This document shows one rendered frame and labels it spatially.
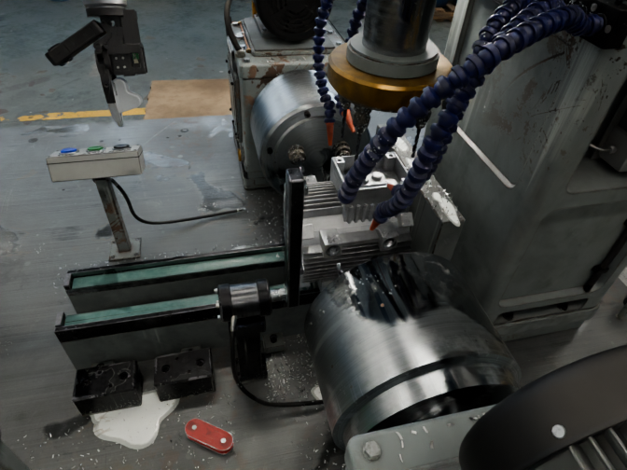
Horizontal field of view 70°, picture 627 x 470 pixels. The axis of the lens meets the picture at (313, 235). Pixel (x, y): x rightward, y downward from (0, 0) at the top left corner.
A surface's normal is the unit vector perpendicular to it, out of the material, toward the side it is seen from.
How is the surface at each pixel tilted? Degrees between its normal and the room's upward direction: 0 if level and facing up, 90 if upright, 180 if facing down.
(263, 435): 0
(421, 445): 0
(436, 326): 2
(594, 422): 35
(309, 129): 90
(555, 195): 90
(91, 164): 69
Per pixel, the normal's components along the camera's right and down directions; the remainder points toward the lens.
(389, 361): -0.47, -0.56
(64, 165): 0.23, 0.36
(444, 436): 0.05, -0.73
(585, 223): 0.23, 0.67
